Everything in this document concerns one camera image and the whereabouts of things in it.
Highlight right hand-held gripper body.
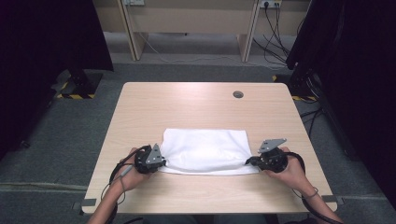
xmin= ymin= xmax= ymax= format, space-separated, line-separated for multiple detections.
xmin=257 ymin=138 xmax=289 ymax=174

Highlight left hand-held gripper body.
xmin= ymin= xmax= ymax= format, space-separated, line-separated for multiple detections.
xmin=134 ymin=143 xmax=167 ymax=175

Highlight white tank top black trim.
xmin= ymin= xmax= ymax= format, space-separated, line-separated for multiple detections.
xmin=158 ymin=128 xmax=261 ymax=176

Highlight person's left hand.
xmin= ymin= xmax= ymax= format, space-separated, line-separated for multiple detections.
xmin=120 ymin=147 xmax=153 ymax=192

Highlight person's right hand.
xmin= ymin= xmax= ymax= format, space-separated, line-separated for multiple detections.
xmin=264 ymin=147 xmax=313 ymax=196

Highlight thin wrist band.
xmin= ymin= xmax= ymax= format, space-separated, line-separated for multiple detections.
xmin=300 ymin=186 xmax=320 ymax=200

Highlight grey tape piece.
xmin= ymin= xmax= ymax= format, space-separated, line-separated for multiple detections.
xmin=73 ymin=198 xmax=97 ymax=211
xmin=321 ymin=194 xmax=346 ymax=205

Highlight yellow black hazard tape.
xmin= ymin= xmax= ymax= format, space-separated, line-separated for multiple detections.
xmin=272 ymin=74 xmax=318 ymax=103
xmin=55 ymin=80 xmax=96 ymax=101

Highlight person's dark trousers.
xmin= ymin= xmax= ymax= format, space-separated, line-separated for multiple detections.
xmin=141 ymin=214 xmax=281 ymax=224

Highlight black stand base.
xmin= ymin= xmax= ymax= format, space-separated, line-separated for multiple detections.
xmin=60 ymin=69 xmax=104 ymax=97

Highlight black curtain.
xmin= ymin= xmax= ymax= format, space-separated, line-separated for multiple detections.
xmin=285 ymin=0 xmax=396 ymax=210
xmin=0 ymin=0 xmax=115 ymax=161

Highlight beige desk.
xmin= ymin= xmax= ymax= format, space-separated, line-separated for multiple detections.
xmin=116 ymin=0 xmax=262 ymax=63

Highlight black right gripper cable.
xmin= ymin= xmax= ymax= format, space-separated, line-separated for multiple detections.
xmin=284 ymin=151 xmax=344 ymax=224

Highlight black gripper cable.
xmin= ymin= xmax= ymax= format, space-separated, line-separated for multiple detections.
xmin=99 ymin=144 xmax=152 ymax=224
xmin=284 ymin=151 xmax=344 ymax=224

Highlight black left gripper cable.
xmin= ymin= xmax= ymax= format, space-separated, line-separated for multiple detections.
xmin=99 ymin=144 xmax=152 ymax=224

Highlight black floor cables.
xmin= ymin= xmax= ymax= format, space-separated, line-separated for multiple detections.
xmin=300 ymin=106 xmax=325 ymax=138

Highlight white floor cable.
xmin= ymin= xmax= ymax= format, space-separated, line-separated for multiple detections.
xmin=136 ymin=31 xmax=281 ymax=71

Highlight black power cables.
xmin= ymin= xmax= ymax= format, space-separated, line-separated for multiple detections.
xmin=252 ymin=3 xmax=292 ymax=67

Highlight white wall socket with plugs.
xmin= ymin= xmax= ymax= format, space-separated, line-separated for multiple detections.
xmin=260 ymin=0 xmax=283 ymax=9

